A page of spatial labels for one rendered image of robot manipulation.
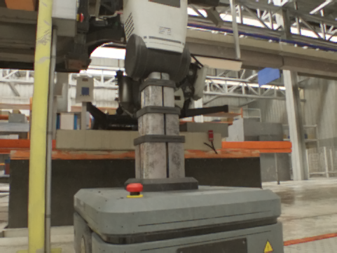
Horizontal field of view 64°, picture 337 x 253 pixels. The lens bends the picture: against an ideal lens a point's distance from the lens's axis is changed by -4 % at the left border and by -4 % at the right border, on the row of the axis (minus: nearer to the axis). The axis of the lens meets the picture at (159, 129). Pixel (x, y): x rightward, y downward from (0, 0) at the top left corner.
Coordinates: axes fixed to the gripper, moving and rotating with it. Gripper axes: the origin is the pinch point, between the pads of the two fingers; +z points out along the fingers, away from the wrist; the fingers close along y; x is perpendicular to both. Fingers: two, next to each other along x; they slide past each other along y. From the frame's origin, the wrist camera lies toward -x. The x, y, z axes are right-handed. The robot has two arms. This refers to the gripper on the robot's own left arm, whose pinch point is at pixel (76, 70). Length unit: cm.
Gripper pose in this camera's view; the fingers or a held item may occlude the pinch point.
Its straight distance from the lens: 162.2
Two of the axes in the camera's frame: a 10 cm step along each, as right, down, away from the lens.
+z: -1.7, 9.3, 3.2
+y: -9.2, -0.4, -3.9
